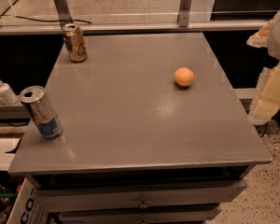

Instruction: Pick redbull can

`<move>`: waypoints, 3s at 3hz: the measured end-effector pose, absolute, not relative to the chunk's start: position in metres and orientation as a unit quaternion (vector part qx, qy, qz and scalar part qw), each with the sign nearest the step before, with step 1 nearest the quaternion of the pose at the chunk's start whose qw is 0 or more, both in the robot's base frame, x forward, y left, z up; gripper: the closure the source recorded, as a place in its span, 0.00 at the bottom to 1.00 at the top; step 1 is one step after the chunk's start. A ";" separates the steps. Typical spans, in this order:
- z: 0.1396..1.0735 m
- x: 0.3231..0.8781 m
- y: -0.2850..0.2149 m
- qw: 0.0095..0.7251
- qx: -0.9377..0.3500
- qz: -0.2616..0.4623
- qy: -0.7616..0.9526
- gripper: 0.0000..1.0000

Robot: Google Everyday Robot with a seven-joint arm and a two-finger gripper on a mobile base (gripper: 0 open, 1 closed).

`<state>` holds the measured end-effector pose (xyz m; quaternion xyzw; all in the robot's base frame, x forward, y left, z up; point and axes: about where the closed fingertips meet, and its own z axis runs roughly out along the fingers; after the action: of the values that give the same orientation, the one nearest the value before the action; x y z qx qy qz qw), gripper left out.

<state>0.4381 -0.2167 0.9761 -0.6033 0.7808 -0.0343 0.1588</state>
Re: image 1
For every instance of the grey drawer cabinet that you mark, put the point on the grey drawer cabinet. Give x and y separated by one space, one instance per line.
137 148

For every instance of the gold drink can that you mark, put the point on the gold drink can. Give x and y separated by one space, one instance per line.
74 41

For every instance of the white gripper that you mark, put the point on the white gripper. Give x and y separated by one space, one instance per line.
266 104

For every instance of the orange ball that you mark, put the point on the orange ball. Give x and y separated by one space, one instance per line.
184 77

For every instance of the silver blue redbull can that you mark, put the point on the silver blue redbull can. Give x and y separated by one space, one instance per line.
37 104

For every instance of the white cardboard box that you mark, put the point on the white cardboard box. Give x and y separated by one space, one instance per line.
26 209

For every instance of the white pump bottle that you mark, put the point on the white pump bottle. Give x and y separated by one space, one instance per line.
7 95

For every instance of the metal rail frame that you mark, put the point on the metal rail frame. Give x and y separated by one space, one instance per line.
46 17

